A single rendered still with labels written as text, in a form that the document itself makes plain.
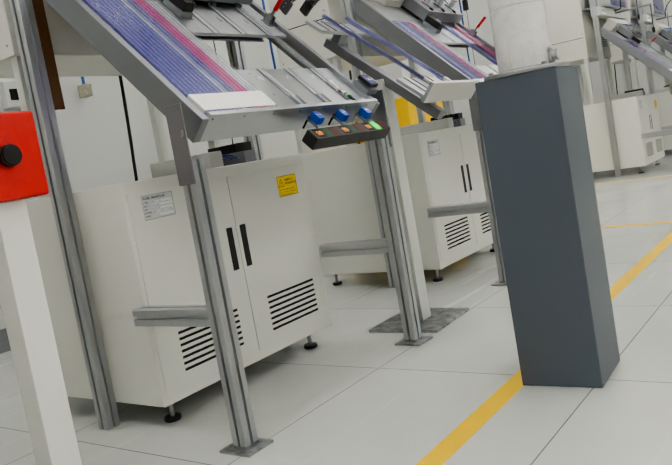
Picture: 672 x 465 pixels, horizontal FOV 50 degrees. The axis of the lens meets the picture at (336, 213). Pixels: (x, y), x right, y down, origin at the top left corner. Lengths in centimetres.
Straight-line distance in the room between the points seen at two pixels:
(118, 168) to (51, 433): 250
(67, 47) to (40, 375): 104
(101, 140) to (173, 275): 203
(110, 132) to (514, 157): 261
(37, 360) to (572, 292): 109
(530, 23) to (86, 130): 260
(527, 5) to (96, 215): 113
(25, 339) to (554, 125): 113
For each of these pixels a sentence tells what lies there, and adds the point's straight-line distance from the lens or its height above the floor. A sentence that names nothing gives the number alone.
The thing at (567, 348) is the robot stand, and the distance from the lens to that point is 168.
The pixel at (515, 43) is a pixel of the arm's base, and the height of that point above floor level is 77.
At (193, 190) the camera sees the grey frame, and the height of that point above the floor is 58.
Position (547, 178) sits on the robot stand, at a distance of 160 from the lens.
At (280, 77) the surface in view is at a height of 82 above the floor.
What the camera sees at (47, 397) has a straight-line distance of 147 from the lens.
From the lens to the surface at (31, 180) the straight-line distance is 144.
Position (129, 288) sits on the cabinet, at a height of 36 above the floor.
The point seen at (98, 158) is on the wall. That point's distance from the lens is 378.
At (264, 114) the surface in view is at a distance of 169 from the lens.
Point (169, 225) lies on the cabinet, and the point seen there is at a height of 49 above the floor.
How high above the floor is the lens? 60
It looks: 5 degrees down
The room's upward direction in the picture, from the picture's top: 10 degrees counter-clockwise
